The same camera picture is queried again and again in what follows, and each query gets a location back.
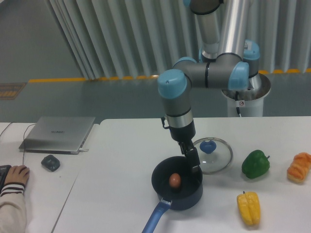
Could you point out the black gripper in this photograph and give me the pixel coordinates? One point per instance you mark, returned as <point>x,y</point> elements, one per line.
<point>182,135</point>

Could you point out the brown egg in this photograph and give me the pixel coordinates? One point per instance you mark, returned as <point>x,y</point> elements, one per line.
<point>175,181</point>

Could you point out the dark blue saucepan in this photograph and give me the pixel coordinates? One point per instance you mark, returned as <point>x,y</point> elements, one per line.
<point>182,198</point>

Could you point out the forearm in striped sleeve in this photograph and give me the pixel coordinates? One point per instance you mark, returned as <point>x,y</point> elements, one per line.
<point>12,209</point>

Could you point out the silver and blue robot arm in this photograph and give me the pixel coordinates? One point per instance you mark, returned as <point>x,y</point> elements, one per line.
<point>223,23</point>

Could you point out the person's hand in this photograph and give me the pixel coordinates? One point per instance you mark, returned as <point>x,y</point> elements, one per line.
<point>18,174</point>

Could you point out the glass lid blue knob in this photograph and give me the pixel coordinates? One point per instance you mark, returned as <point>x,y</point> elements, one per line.
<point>215,154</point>

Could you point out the green bell pepper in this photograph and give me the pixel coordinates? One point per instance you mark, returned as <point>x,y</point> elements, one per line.
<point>256,164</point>

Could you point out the yellow bell pepper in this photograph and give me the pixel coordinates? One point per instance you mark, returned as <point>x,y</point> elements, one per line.
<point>249,208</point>

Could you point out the orange croissant bread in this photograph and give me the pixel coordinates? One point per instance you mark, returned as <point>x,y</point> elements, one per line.
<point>299,168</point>

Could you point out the silver laptop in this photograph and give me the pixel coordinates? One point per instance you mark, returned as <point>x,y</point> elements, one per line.
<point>58,134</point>

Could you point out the dark earbuds case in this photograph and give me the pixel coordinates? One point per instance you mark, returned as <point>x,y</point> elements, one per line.
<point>51,163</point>

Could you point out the white folding screen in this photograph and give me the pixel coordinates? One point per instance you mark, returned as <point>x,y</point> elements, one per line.
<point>141,38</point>

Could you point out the black keyboard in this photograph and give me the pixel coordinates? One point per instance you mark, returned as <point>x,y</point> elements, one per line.
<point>3,173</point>

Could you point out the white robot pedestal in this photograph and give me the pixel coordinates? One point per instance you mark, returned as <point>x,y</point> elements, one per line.
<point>248,103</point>

